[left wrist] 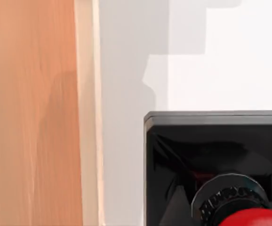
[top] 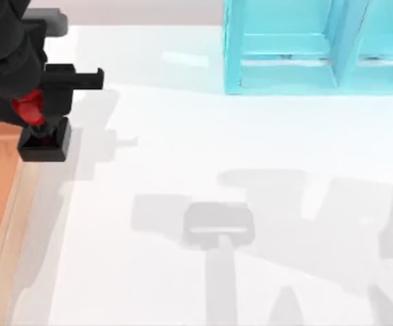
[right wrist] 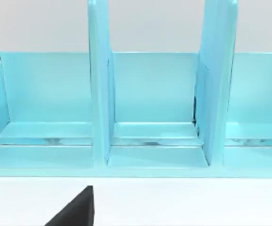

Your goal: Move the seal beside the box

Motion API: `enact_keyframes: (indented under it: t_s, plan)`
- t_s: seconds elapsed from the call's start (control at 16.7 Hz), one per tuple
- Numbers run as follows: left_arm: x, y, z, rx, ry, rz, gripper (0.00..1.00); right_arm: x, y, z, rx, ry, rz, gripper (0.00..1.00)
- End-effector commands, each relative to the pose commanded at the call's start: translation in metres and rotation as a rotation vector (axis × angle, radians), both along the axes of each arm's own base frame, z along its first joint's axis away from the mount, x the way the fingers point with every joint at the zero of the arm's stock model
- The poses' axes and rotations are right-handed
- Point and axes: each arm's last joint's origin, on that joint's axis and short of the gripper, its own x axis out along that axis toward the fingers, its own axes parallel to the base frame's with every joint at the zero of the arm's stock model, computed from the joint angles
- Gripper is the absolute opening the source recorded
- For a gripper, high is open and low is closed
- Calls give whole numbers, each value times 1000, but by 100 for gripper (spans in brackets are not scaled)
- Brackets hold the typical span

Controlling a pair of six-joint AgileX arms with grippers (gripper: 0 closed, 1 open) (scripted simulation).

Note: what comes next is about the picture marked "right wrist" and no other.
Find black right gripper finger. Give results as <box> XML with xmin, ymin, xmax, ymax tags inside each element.
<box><xmin>44</xmin><ymin>185</ymin><xmax>95</xmax><ymax>226</ymax></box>

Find light blue rack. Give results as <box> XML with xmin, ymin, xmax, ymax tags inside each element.
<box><xmin>0</xmin><ymin>0</ymin><xmax>272</xmax><ymax>179</ymax></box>

